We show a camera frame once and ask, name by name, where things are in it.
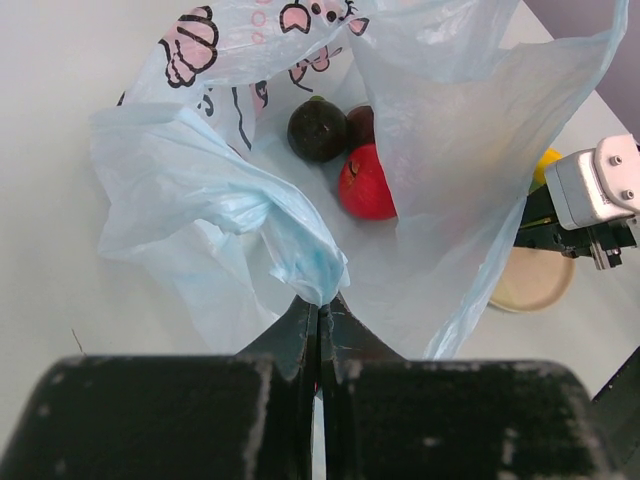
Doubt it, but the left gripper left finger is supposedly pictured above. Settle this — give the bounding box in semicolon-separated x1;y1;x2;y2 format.
1;299;319;479

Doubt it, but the light blue printed plastic bag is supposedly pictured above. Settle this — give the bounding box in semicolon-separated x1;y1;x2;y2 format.
91;1;629;358

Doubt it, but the dark purple fake fruit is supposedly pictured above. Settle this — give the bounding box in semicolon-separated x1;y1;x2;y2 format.
346;105;375;151

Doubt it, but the cream ceramic plate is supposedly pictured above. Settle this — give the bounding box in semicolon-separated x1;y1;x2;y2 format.
489;247;576;313

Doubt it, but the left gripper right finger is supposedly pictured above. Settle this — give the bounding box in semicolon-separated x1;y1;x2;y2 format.
318;298;615;479

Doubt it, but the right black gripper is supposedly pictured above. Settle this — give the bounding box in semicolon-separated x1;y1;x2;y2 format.
514;187;638;270

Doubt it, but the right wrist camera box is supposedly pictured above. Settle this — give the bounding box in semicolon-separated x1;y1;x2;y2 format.
544;134;639;230

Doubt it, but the yellow fake banana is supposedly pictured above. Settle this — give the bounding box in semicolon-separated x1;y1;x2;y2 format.
533;148;563;185

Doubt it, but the dark green fake fruit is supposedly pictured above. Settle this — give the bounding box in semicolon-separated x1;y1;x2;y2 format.
287;96;347;163

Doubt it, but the red fake apple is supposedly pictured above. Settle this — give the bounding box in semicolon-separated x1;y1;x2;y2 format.
338;143;397;221

